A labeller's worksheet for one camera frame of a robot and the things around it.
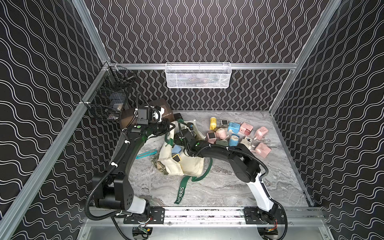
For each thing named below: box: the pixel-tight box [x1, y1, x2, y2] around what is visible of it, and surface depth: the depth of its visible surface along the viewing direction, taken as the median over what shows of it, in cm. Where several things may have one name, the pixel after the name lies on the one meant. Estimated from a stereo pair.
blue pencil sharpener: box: [228, 122, 241, 134], surface depth 108 cm
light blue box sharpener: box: [171, 144, 183, 154], surface depth 93 cm
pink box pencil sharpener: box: [239, 122, 254, 136], surface depth 106 cm
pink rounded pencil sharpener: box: [253, 126, 269, 140], surface depth 102 cm
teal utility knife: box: [136, 149, 158, 159], surface depth 99 cm
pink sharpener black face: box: [207, 132, 217, 144], surface depth 99 cm
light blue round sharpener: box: [228, 135, 239, 147], surface depth 98 cm
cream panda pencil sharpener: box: [239, 136, 253, 150], surface depth 100 cm
